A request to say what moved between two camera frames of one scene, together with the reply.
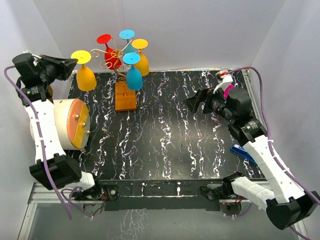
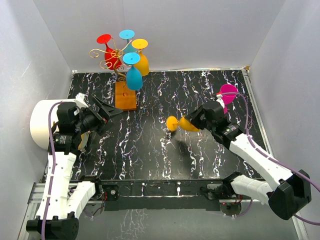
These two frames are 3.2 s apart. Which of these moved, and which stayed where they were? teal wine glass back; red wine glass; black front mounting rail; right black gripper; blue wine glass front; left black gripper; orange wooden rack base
Moved: right black gripper; left black gripper
Stayed: blue wine glass front; orange wooden rack base; teal wine glass back; red wine glass; black front mounting rail
